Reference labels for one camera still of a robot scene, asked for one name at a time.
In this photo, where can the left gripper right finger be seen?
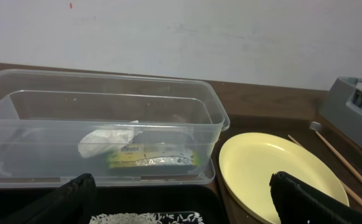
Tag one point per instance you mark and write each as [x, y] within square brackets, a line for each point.
[297, 202]

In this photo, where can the white tissue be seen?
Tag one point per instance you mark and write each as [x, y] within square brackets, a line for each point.
[102, 141]

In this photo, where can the grey dishwasher rack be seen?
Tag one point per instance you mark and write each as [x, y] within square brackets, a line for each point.
[343, 107]

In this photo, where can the dark brown serving tray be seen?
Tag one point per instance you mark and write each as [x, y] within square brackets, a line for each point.
[303, 132]

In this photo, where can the black plastic tray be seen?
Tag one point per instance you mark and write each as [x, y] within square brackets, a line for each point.
[153, 199]

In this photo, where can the wooden chopstick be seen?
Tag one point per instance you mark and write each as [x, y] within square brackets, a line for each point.
[340, 157]
[351, 193]

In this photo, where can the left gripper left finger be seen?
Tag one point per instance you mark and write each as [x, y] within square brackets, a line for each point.
[73, 202]

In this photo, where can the pile of rice grains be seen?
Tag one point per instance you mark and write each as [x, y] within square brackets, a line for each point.
[149, 218]

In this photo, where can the green yellow snack wrapper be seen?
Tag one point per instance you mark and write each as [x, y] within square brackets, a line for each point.
[135, 155]

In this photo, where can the yellow round plate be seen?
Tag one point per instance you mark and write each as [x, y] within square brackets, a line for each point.
[247, 162]

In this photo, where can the clear plastic waste bin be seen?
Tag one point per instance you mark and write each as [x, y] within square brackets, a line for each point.
[45, 114]

